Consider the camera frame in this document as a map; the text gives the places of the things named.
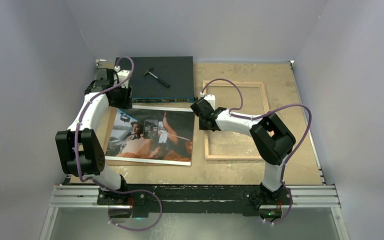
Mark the white wooden picture frame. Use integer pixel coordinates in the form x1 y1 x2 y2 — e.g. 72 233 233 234
202 80 270 162

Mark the large printed photo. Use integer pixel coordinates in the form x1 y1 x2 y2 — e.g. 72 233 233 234
104 105 195 167

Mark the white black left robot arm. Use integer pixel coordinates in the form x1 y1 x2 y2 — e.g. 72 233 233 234
55 67 133 205

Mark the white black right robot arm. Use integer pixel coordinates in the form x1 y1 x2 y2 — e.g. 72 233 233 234
190 97 297 204

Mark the black hammer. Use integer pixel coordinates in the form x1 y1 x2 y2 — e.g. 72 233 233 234
143 67 171 88

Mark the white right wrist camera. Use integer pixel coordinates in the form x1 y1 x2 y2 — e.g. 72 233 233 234
200 93 216 110

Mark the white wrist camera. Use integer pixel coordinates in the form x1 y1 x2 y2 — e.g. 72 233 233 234
200 93 216 110
113 66 132 89

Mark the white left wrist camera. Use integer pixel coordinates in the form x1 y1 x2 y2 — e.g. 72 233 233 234
113 66 132 89

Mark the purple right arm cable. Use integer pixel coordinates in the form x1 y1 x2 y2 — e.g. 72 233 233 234
200 78 313 226

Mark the dark network switch box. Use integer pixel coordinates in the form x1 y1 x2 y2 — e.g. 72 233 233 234
129 56 195 103

